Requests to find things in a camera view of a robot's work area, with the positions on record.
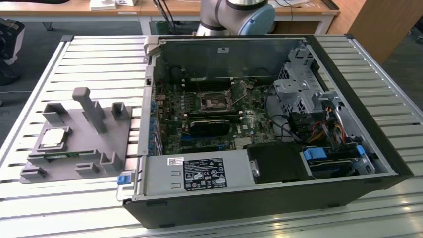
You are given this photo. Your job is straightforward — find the green RAM stick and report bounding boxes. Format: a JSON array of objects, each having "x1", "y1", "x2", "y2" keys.
[{"x1": 45, "y1": 151, "x2": 82, "y2": 159}]

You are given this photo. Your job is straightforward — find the blue disk carrier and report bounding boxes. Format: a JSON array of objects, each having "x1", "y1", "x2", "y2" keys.
[{"x1": 302, "y1": 146, "x2": 360, "y2": 179}]

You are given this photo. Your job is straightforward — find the wooden cabinet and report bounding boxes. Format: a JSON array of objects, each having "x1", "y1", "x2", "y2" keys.
[{"x1": 328, "y1": 0, "x2": 423, "y2": 65}]

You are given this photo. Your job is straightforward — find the CPU socket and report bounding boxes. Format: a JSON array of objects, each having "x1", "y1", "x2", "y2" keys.
[{"x1": 195, "y1": 91, "x2": 238, "y2": 113}]

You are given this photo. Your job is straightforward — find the black data cable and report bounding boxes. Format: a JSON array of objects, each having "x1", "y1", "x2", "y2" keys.
[{"x1": 266, "y1": 84, "x2": 304, "y2": 146}]

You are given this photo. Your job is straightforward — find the grey parts rack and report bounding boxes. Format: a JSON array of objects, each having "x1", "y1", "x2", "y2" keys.
[{"x1": 19, "y1": 86, "x2": 134, "y2": 184}]

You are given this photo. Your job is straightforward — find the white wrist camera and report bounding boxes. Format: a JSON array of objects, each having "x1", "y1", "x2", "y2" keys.
[{"x1": 0, "y1": 17, "x2": 27, "y2": 65}]

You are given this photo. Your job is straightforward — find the white box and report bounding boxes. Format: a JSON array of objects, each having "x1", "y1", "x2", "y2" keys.
[{"x1": 90, "y1": 0, "x2": 118, "y2": 11}]

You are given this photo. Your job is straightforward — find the thin metal locking lever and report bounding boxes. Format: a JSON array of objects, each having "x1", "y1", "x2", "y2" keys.
[{"x1": 194, "y1": 73, "x2": 203, "y2": 97}]

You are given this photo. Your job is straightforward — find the green motherboard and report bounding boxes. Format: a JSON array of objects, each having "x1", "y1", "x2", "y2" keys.
[{"x1": 153, "y1": 78, "x2": 282, "y2": 155}]

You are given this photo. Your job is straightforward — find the metal socket cover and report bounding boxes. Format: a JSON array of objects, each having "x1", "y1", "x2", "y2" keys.
[{"x1": 227, "y1": 79, "x2": 256, "y2": 106}]

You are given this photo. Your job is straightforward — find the black plastic air shroud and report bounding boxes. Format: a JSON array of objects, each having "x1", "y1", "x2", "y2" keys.
[{"x1": 246, "y1": 143, "x2": 314, "y2": 184}]

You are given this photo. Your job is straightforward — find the grey power supply unit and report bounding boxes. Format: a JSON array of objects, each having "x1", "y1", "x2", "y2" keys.
[{"x1": 133, "y1": 148, "x2": 262, "y2": 199}]

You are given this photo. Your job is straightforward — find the black graphics card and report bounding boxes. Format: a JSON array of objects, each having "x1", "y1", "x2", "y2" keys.
[{"x1": 189, "y1": 119, "x2": 231, "y2": 138}]

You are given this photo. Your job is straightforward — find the silver CPU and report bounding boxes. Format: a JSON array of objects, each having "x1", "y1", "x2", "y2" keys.
[{"x1": 39, "y1": 128, "x2": 69, "y2": 148}]

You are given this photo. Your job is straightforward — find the silver chipset heatsink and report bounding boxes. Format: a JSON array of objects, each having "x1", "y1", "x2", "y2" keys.
[{"x1": 234, "y1": 138, "x2": 254, "y2": 150}]

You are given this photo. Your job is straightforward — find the metal drive cage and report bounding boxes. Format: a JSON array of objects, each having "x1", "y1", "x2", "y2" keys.
[{"x1": 273, "y1": 48, "x2": 344, "y2": 115}]

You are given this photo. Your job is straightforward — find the black PC case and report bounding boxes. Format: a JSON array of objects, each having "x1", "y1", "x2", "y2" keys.
[{"x1": 117, "y1": 34, "x2": 416, "y2": 229}]

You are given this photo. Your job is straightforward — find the coloured power wire bundle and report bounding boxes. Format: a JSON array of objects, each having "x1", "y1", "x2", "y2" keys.
[{"x1": 306, "y1": 106, "x2": 350, "y2": 151}]

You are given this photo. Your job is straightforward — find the white paper sheets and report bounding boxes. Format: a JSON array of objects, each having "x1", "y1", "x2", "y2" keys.
[{"x1": 277, "y1": 0, "x2": 312, "y2": 7}]

